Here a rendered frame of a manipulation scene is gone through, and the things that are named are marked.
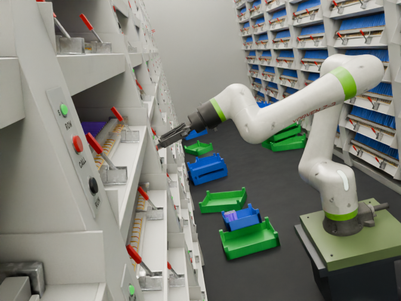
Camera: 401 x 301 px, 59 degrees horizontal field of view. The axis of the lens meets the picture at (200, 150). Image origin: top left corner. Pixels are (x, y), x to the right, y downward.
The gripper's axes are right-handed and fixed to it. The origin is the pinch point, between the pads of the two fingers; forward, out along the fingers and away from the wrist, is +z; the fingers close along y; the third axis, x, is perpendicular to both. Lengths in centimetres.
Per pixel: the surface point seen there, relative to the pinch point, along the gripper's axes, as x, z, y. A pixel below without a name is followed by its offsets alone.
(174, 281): -24, 6, -44
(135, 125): 13.3, -3.8, -25.7
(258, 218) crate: -78, -20, 56
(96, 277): 13, -6, -96
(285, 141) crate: -102, -79, 199
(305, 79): -54, -116, 183
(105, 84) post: 26.7, -2.8, -25.4
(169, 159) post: -18.8, 3.4, 44.6
